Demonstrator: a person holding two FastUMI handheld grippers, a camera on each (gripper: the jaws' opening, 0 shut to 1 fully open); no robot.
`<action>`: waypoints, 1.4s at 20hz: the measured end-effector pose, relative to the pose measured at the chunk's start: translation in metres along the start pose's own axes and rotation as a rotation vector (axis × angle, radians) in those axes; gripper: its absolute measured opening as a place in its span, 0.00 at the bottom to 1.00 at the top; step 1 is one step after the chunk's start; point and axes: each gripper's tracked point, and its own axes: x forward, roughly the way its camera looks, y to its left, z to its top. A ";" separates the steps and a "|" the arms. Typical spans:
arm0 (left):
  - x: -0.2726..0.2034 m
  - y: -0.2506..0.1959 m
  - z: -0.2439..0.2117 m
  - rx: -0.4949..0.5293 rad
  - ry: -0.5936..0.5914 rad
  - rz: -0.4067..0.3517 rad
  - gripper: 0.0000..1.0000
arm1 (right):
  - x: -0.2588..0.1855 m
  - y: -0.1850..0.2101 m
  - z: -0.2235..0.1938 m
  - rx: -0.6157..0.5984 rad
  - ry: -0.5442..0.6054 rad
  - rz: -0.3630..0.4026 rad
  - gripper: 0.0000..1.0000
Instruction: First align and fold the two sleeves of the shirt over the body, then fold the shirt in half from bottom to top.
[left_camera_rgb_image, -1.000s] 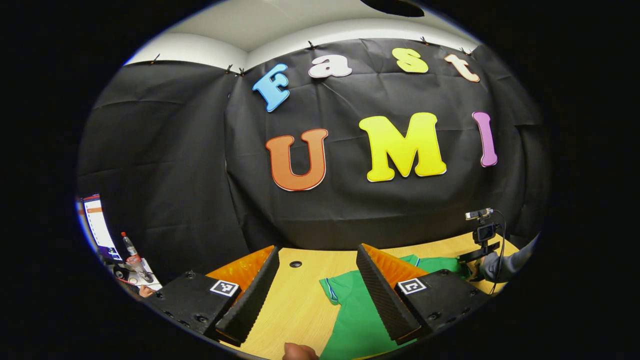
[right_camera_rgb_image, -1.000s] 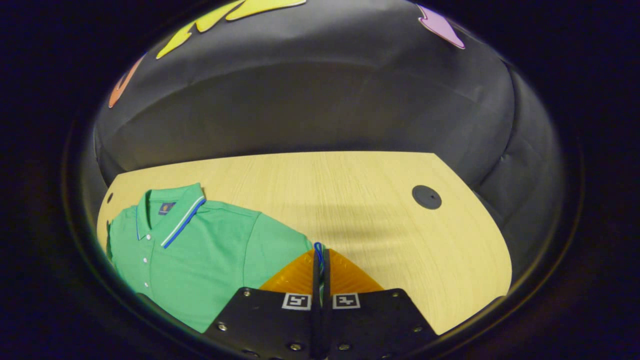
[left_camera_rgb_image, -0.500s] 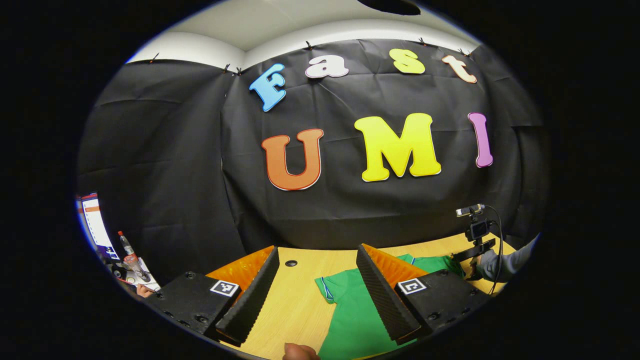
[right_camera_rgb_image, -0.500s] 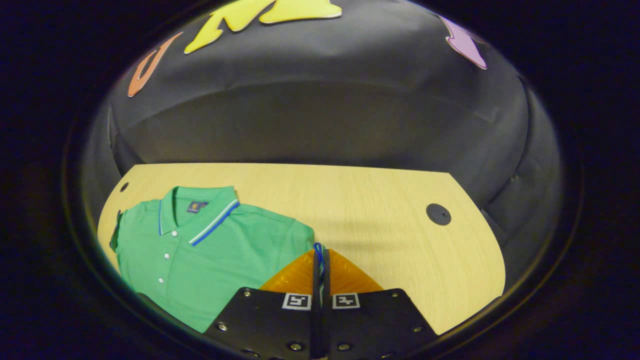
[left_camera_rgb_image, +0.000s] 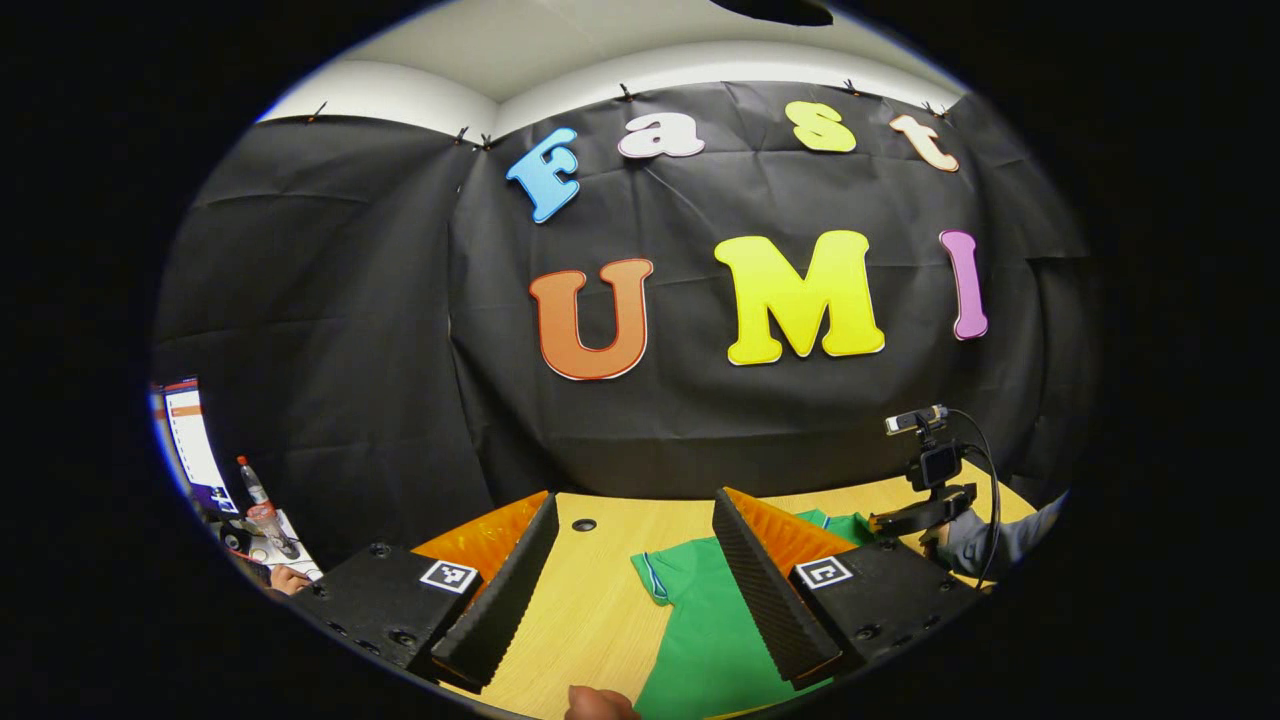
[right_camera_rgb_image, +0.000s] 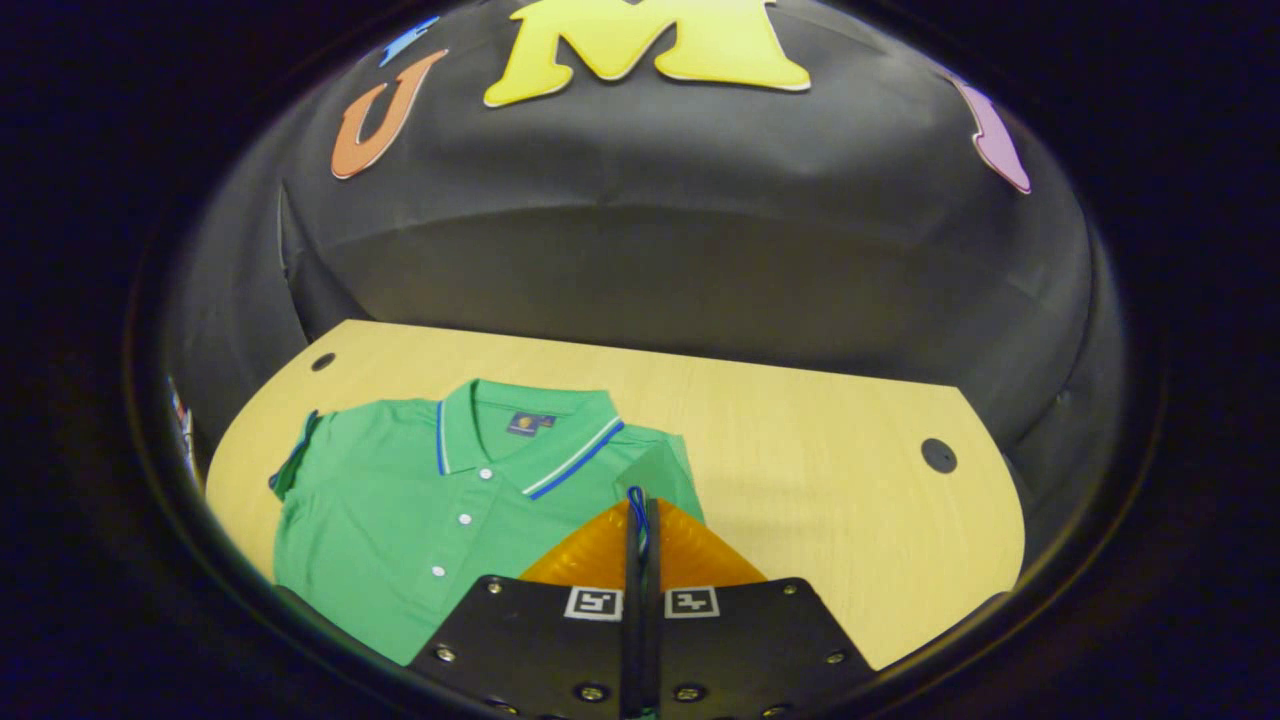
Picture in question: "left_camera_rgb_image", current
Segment computer monitor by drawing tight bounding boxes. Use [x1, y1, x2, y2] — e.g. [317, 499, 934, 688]
[150, 378, 241, 516]

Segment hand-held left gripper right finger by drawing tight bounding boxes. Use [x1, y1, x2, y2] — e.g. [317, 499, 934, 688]
[711, 486, 983, 691]

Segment white side desk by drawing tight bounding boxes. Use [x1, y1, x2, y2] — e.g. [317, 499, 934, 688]
[205, 510, 326, 586]

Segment green T-shirt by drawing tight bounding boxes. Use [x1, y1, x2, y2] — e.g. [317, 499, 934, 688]
[630, 508, 881, 720]

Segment clear plastic cup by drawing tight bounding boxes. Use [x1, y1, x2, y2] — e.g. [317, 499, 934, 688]
[247, 503, 301, 559]

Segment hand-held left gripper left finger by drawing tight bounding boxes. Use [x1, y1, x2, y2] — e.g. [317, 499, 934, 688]
[288, 489, 561, 693]

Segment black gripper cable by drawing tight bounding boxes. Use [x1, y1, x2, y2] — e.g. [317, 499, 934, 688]
[945, 408, 1001, 591]

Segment black backdrop cloth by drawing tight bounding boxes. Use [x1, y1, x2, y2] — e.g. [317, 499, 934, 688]
[150, 80, 1096, 571]

